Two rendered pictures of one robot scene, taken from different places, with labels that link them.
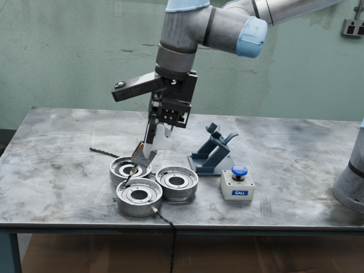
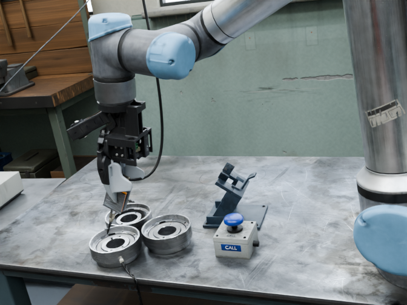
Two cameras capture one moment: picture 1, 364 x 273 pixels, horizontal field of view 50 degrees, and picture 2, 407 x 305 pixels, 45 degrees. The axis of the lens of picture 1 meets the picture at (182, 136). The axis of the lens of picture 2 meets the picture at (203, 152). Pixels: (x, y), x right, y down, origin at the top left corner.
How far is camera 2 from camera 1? 0.55 m
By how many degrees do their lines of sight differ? 29
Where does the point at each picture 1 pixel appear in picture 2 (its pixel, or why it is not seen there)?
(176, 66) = (105, 98)
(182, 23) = (97, 51)
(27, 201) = (23, 245)
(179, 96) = (125, 131)
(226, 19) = (135, 40)
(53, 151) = (82, 199)
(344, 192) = not seen: hidden behind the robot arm
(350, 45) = not seen: outside the picture
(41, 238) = (78, 291)
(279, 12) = (225, 20)
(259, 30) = (166, 47)
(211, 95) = not seen: hidden behind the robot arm
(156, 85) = (100, 120)
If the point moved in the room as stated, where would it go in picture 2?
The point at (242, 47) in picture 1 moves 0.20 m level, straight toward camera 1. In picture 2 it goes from (155, 68) to (57, 106)
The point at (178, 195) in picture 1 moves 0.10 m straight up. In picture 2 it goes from (157, 246) to (148, 202)
